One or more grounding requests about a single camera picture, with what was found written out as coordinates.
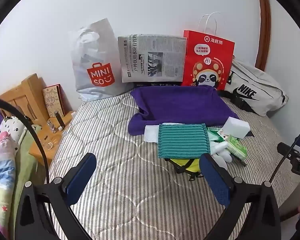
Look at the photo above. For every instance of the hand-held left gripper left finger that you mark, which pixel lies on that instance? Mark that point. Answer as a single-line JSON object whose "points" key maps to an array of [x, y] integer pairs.
{"points": [[81, 177]]}

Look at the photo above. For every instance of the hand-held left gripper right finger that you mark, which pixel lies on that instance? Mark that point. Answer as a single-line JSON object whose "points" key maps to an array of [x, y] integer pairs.
{"points": [[215, 180]]}

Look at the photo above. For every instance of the white socks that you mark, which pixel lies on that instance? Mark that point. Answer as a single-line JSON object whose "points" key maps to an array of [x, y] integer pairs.
{"points": [[222, 155]]}

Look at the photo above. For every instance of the small green tissue pack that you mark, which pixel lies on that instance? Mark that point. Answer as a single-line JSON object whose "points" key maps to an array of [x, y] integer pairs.
{"points": [[236, 148]]}

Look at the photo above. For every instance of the green wet wipes packet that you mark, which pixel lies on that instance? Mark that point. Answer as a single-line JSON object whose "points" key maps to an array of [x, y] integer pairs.
{"points": [[216, 133]]}

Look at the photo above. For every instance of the teal mop pad white backing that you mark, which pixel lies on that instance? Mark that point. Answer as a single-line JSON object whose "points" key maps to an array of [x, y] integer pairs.
{"points": [[182, 140]]}

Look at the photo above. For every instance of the white sponge block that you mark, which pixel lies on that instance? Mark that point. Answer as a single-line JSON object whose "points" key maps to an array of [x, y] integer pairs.
{"points": [[236, 127]]}

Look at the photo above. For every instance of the purple towel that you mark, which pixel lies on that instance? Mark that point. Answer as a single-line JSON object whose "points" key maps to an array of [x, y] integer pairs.
{"points": [[180, 105]]}

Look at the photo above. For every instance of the small glass jar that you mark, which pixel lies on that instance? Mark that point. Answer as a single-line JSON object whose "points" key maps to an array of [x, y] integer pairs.
{"points": [[51, 126], [48, 145]]}

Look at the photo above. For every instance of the striped quilted bedspread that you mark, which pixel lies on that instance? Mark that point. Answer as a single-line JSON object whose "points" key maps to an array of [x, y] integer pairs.
{"points": [[130, 180]]}

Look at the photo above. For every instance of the light green bedsheet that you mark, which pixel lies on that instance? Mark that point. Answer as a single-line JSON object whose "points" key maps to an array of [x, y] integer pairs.
{"points": [[25, 165]]}

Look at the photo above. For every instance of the dark bottle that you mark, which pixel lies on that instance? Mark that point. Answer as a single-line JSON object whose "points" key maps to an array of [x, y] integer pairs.
{"points": [[59, 120]]}

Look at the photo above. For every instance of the white waist bag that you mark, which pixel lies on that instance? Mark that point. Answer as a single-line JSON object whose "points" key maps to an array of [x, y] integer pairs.
{"points": [[262, 85]]}

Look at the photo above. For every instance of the patterned book red cover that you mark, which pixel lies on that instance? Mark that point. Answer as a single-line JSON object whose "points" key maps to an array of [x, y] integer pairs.
{"points": [[52, 100]]}

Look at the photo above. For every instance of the colourful printed blanket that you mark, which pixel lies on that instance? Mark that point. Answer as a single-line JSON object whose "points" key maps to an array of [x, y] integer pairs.
{"points": [[0, 160]]}

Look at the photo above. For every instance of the white floral pillow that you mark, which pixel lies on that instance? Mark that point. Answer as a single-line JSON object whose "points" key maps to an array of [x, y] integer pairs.
{"points": [[10, 130]]}

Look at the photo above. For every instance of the wooden headboard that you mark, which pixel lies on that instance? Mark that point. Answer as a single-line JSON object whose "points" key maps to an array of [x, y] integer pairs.
{"points": [[27, 92]]}

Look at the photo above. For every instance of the black book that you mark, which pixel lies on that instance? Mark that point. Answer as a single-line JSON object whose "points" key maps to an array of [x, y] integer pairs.
{"points": [[145, 84]]}

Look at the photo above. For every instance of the red paper bag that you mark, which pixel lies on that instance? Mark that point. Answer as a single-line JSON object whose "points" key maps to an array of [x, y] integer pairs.
{"points": [[205, 55]]}

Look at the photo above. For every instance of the white plastic shopping bag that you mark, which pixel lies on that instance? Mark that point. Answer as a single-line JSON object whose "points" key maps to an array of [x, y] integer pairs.
{"points": [[97, 52]]}

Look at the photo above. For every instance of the folded newspaper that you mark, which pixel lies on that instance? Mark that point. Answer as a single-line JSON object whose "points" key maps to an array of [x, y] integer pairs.
{"points": [[152, 57]]}

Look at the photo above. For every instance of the brown wooden door frame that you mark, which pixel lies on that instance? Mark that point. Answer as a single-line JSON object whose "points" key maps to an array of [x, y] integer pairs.
{"points": [[263, 30]]}

